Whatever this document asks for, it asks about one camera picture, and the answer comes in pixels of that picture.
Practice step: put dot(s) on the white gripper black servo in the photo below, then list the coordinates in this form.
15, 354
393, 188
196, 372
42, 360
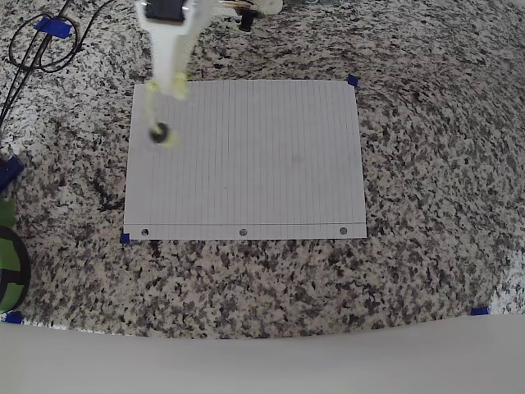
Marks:
167, 38

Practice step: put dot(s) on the black hex nut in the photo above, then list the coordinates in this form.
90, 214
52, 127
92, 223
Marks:
160, 133

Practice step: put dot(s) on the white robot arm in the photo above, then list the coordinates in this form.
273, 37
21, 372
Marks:
272, 5

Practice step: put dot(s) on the blue tape piece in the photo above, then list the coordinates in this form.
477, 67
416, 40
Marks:
53, 27
125, 238
480, 311
13, 317
353, 81

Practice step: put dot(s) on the lined paper sheet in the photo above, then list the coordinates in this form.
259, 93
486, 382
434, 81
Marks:
254, 164

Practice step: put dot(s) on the green and black stand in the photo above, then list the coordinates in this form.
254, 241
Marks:
10, 267

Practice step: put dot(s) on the white foam board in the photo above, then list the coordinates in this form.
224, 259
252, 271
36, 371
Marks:
262, 361

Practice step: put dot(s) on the small black camera module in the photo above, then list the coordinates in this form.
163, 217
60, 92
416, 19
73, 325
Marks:
246, 20

